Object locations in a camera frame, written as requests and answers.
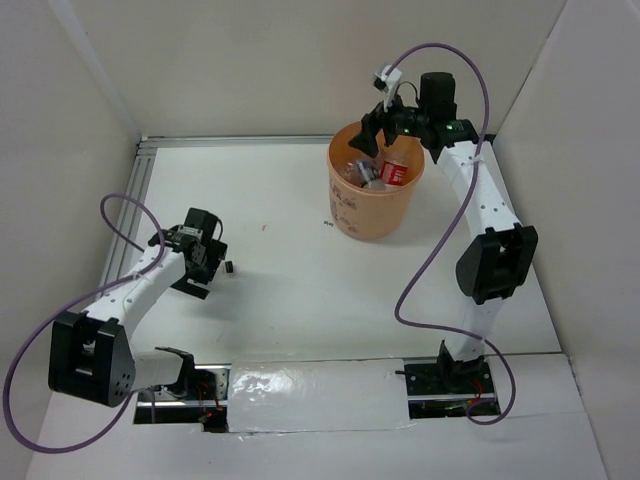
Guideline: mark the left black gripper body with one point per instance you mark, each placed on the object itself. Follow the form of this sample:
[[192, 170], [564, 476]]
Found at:
[[202, 273]]

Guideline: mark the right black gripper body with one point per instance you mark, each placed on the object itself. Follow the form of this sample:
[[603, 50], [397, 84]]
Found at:
[[401, 120]]

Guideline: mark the black label bottle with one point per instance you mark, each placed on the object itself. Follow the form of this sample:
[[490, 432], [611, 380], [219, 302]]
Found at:
[[227, 267], [368, 175]]

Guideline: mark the clear unlabeled bottle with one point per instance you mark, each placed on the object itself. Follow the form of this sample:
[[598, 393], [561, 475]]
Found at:
[[354, 172]]

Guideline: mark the red label red cap bottle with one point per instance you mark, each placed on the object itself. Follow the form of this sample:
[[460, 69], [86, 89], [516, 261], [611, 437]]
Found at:
[[395, 171]]

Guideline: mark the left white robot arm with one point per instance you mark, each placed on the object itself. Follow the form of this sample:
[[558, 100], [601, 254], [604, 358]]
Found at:
[[91, 357]]

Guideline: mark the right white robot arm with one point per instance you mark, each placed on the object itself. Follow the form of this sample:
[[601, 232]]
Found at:
[[500, 254]]

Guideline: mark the orange plastic bin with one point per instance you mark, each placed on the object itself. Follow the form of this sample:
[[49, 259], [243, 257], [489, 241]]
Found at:
[[365, 214]]

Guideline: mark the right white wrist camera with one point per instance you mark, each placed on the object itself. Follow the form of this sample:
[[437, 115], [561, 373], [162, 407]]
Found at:
[[387, 80]]

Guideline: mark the aluminium frame rail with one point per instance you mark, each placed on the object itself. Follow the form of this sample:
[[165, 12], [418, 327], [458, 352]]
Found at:
[[292, 263]]

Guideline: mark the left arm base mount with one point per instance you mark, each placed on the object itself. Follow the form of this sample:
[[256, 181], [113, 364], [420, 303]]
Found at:
[[204, 405]]

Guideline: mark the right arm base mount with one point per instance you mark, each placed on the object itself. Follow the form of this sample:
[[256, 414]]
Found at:
[[442, 387]]

